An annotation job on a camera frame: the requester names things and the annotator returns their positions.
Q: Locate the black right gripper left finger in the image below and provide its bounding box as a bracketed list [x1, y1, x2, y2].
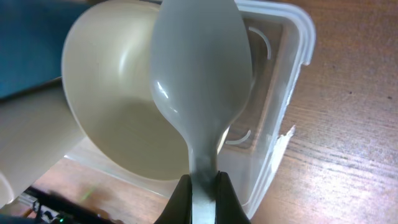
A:
[154, 174, 192, 224]

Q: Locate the blue plastic cup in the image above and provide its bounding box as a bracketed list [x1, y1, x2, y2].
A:
[1, 0, 91, 99]

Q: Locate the clear plastic container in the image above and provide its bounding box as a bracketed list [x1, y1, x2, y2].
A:
[68, 1, 316, 217]

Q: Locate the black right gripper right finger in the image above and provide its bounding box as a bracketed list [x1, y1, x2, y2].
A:
[215, 171, 251, 224]

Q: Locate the white plastic spoon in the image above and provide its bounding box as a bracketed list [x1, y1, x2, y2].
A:
[150, 0, 252, 223]

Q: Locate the beige plastic cup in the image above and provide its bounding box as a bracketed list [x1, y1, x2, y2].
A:
[1, 85, 85, 205]

